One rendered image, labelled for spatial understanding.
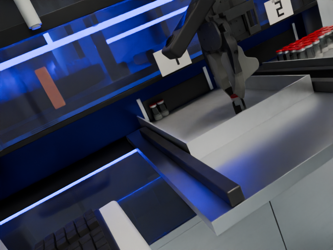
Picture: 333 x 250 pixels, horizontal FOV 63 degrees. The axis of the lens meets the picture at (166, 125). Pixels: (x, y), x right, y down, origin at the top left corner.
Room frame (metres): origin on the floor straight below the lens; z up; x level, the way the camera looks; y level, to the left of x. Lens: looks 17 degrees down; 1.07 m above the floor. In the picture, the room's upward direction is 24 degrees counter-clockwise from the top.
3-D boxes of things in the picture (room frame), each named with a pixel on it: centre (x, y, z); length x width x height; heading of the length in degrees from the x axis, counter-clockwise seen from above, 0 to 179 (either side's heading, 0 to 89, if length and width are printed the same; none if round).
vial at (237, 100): (0.48, -0.14, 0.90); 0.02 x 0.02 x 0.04
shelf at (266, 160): (0.56, -0.28, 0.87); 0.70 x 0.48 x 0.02; 104
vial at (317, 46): (0.64, -0.41, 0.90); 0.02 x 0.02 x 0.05
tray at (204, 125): (0.59, -0.10, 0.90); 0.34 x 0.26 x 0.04; 14
